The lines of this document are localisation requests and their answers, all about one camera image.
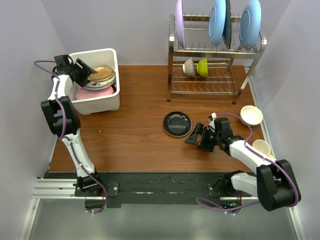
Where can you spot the red rimmed cream plate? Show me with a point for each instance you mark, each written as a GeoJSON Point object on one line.
{"type": "Point", "coordinates": [114, 88]}

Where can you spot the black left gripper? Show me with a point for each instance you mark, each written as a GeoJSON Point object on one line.
{"type": "Point", "coordinates": [85, 72]}

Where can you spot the pink plate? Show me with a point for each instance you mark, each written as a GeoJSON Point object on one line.
{"type": "Point", "coordinates": [83, 94]}

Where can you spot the cream bowl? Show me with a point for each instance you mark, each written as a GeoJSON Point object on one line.
{"type": "Point", "coordinates": [251, 115]}

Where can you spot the patterned ceramic bowl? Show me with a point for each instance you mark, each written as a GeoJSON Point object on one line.
{"type": "Point", "coordinates": [188, 67]}

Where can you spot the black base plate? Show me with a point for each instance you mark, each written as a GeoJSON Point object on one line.
{"type": "Point", "coordinates": [180, 188]}

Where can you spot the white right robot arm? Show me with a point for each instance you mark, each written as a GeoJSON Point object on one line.
{"type": "Point", "coordinates": [273, 181]}

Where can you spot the cream floral small plate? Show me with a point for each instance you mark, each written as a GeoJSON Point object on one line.
{"type": "Point", "coordinates": [102, 83]}

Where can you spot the light blue plate right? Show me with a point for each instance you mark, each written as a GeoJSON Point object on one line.
{"type": "Point", "coordinates": [250, 24]}

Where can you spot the aluminium rail frame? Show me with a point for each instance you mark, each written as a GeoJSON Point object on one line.
{"type": "Point", "coordinates": [54, 212]}

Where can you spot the metal dish rack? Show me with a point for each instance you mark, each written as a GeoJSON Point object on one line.
{"type": "Point", "coordinates": [229, 68]}

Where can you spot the white plastic bin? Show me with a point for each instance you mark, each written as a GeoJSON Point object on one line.
{"type": "Point", "coordinates": [97, 58]}

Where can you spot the lilac plate in rack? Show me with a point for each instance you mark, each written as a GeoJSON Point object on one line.
{"type": "Point", "coordinates": [179, 23]}

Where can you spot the blue and cream plate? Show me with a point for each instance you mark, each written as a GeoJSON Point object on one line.
{"type": "Point", "coordinates": [109, 88]}

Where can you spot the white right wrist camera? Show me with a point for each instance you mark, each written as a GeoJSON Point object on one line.
{"type": "Point", "coordinates": [211, 119]}

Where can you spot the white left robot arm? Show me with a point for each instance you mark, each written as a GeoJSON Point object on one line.
{"type": "Point", "coordinates": [64, 122]}

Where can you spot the yellow mug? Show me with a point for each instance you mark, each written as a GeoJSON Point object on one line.
{"type": "Point", "coordinates": [262, 146]}

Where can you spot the plain black plate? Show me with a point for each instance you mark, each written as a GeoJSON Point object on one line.
{"type": "Point", "coordinates": [177, 124]}

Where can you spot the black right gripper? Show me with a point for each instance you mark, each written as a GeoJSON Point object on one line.
{"type": "Point", "coordinates": [201, 130]}

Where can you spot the green bowl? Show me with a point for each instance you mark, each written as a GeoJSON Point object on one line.
{"type": "Point", "coordinates": [202, 67]}

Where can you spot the light blue plate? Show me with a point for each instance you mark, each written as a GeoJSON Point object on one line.
{"type": "Point", "coordinates": [250, 24]}
{"type": "Point", "coordinates": [217, 22]}

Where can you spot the light blue plate left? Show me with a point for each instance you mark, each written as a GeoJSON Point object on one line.
{"type": "Point", "coordinates": [217, 22]}

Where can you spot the black glossy plate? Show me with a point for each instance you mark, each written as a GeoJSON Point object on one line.
{"type": "Point", "coordinates": [103, 73]}

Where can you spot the white watermelon pattern plate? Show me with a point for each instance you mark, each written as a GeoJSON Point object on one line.
{"type": "Point", "coordinates": [98, 86]}

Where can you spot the dark teal plate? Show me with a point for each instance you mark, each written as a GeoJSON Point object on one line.
{"type": "Point", "coordinates": [227, 31]}

